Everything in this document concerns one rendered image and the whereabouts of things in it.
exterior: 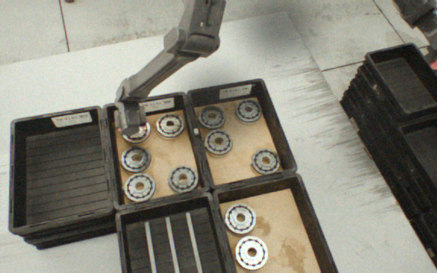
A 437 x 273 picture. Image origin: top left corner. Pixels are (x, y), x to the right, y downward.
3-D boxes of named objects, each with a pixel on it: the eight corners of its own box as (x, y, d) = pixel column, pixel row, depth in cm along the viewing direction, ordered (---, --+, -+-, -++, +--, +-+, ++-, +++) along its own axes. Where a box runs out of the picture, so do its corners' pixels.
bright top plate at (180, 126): (155, 114, 140) (155, 113, 140) (183, 112, 142) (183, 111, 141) (156, 137, 136) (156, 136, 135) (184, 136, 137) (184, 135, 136)
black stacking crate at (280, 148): (187, 108, 148) (186, 91, 138) (258, 96, 153) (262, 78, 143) (210, 202, 129) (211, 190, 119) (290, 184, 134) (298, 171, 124)
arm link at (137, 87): (218, 27, 85) (176, 19, 79) (221, 51, 84) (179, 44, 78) (144, 86, 120) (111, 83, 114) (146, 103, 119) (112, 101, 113)
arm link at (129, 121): (148, 84, 116) (121, 82, 112) (155, 116, 112) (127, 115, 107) (135, 105, 125) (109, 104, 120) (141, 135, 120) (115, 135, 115)
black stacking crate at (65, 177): (24, 136, 138) (11, 120, 128) (108, 122, 143) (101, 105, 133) (24, 244, 119) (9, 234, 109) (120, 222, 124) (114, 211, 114)
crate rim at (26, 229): (13, 123, 130) (10, 119, 127) (102, 108, 135) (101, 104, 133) (11, 236, 110) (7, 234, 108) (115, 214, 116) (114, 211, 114)
